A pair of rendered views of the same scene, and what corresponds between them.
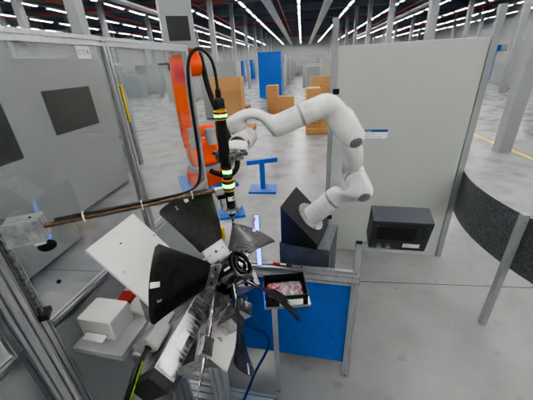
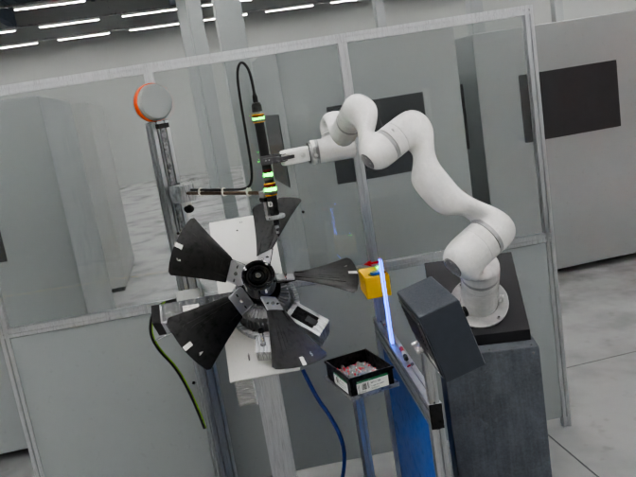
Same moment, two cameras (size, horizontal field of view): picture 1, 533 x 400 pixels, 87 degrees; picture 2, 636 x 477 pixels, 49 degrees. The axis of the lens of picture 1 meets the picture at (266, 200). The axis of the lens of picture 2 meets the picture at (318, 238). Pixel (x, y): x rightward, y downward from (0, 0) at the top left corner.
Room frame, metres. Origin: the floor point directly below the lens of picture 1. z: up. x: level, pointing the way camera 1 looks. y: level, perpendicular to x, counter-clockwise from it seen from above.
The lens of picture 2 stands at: (0.36, -2.25, 1.78)
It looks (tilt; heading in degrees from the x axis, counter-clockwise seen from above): 11 degrees down; 73
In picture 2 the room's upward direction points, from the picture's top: 9 degrees counter-clockwise
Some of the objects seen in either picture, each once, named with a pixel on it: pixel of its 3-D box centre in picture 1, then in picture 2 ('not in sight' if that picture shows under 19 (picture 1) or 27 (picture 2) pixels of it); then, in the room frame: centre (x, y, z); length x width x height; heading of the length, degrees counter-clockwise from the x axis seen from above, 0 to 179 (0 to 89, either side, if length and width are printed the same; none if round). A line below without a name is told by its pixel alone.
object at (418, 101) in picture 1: (393, 152); not in sight; (2.50, -1.20, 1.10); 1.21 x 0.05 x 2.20; 77
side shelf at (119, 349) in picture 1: (124, 319); not in sight; (0.97, 0.70, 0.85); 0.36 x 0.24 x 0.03; 167
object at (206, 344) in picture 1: (205, 347); not in sight; (0.62, 0.22, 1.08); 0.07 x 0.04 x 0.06; 177
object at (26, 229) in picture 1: (24, 229); (181, 193); (0.73, 0.72, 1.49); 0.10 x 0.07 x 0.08; 112
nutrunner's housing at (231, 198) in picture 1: (225, 158); (265, 160); (0.96, 0.14, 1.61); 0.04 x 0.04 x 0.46
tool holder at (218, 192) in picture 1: (228, 198); (271, 204); (0.96, 0.14, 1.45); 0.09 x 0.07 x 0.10; 112
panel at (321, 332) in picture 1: (279, 317); (415, 457); (1.29, -0.04, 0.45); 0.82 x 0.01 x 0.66; 77
